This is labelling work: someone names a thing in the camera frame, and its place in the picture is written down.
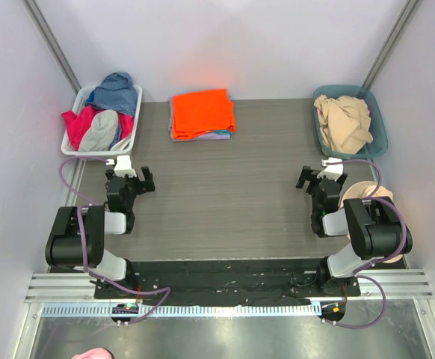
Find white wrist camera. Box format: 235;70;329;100
105;155;137;177
318;157;344;182

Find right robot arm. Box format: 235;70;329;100
296;160;413;295

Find teal plastic basin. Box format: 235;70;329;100
313;85;388;159

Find right aluminium corner post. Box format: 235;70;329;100
362;0;422;90

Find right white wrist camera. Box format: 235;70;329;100
318;157;344;182

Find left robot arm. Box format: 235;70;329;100
45;166;155;298

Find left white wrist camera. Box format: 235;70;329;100
105;155;137;177

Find magenta garment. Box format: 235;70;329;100
62;105;133;151

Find grey garment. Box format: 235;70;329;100
78;110;121;152

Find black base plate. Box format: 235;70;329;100
93;257;361;300

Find aluminium corner post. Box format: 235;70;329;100
362;0;422;90
22;0;81;93

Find white laundry basket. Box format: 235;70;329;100
60;85;144;157

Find orange folded t shirt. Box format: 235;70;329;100
172;88;236;139

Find beige bucket hat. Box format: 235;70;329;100
341;181;405;265

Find blue patterned garment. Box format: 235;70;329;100
85;72;138;117

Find pink object bottom edge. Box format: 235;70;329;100
72;347;114;359

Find aluminium rail frame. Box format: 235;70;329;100
25;269;434;303

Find left aluminium corner post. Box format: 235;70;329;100
22;0;81;93

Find beige t shirt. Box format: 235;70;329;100
314;95;374;154

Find white slotted cable duct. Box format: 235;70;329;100
41;301;321;320

